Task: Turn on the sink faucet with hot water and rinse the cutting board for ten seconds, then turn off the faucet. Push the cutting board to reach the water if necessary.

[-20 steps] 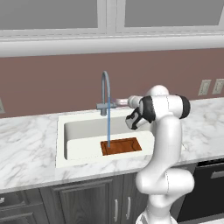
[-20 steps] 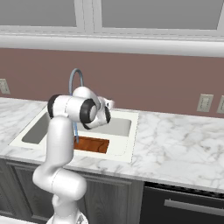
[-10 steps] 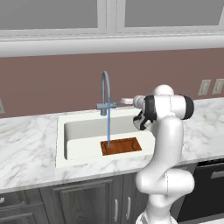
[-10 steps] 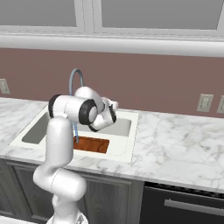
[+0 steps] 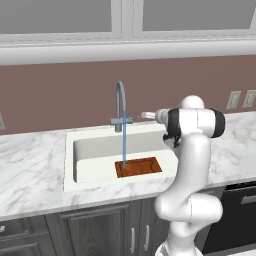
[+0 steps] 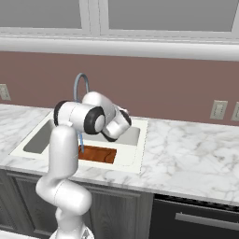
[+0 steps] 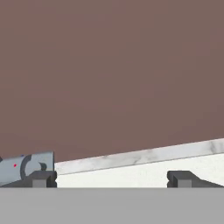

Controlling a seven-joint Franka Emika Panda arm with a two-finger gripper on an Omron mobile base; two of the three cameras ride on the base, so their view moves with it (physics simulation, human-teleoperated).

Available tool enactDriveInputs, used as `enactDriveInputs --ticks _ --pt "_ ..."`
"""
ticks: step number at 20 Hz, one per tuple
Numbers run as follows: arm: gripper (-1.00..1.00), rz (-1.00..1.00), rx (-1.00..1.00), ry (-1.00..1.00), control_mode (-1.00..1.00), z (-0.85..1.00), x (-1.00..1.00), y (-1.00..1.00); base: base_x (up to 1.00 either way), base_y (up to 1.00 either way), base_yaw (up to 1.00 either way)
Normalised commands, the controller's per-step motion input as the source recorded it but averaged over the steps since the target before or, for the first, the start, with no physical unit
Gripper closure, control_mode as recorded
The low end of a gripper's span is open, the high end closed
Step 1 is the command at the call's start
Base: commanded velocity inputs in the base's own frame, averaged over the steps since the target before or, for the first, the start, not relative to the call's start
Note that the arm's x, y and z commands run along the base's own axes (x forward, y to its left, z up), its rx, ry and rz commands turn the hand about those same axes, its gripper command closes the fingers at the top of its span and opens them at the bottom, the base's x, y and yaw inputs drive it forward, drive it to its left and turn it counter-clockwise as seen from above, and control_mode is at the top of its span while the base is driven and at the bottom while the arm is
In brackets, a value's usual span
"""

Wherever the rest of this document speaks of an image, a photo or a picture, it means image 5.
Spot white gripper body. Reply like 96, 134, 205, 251
140, 111, 157, 120

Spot grey curved sink faucet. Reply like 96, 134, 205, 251
110, 80, 135, 134

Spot blue water stream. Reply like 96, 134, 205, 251
122, 112, 128, 170

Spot brown wooden cutting board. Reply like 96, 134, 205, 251
114, 156, 164, 179

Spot white sink basin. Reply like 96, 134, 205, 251
63, 124, 180, 194

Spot narrow dark grey cupboard door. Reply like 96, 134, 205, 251
139, 197, 172, 256

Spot wide dark grey cupboard door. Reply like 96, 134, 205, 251
57, 203, 142, 256

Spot black dishwasher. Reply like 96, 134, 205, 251
202, 181, 256, 255

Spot dark grey drawer front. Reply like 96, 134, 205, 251
0, 216, 36, 240
0, 232, 57, 256

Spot beige wall outlet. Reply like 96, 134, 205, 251
0, 112, 7, 131
241, 89, 256, 109
226, 90, 242, 111

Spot silver cupboard door handle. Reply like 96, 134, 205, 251
130, 227, 136, 255
143, 224, 150, 252

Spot silver dishwasher handle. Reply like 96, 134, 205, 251
240, 194, 256, 205

